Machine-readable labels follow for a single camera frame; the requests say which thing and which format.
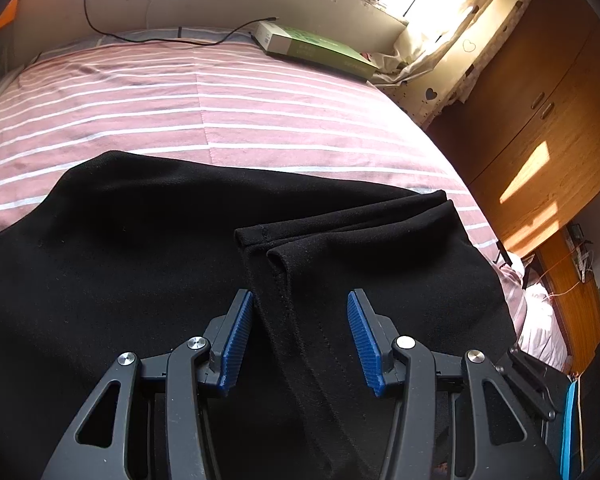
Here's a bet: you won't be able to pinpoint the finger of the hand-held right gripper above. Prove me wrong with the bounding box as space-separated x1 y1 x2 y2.
500 345 556 421

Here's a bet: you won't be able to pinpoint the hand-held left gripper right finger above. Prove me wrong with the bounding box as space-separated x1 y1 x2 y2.
346 289 561 480

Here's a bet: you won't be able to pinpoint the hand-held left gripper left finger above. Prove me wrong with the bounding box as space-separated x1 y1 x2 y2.
40 287 255 480

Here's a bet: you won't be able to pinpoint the black pants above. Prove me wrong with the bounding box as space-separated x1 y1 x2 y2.
0 150 518 480

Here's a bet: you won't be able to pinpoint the pink cloth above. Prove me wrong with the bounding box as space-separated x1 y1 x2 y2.
497 252 573 373

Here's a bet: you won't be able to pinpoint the wooden wardrobe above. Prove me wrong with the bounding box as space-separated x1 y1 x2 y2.
425 0 600 361

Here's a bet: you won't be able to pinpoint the cream heart-print curtain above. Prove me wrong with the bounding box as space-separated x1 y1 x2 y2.
370 0 556 126

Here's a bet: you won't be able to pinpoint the flat green cardboard box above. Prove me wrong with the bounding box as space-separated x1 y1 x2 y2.
251 21 378 83

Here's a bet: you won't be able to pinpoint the black power cable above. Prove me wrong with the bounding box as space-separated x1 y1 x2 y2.
82 0 281 47

